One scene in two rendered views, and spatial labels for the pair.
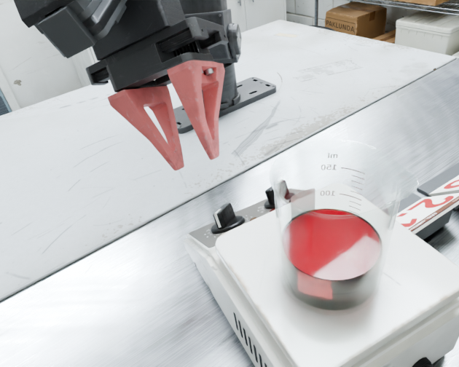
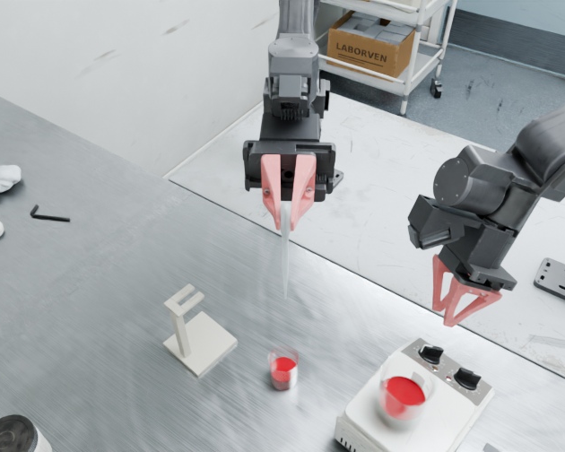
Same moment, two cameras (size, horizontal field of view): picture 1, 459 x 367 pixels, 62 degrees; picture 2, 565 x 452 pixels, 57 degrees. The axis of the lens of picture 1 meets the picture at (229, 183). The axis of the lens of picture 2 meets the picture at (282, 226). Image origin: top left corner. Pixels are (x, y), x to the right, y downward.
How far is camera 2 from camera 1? 0.49 m
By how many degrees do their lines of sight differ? 48
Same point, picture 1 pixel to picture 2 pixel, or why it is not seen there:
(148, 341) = (352, 349)
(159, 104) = not seen: hidden behind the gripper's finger
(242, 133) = (563, 334)
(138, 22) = (462, 247)
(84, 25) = (418, 240)
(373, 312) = (385, 432)
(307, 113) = not seen: outside the picture
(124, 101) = (436, 264)
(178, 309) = (376, 355)
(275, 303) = (371, 389)
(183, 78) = (454, 285)
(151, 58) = (454, 264)
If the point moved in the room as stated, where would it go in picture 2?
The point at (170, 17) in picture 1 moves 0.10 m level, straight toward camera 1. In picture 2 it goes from (475, 259) to (411, 292)
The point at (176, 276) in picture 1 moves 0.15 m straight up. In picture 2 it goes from (395, 345) to (413, 284)
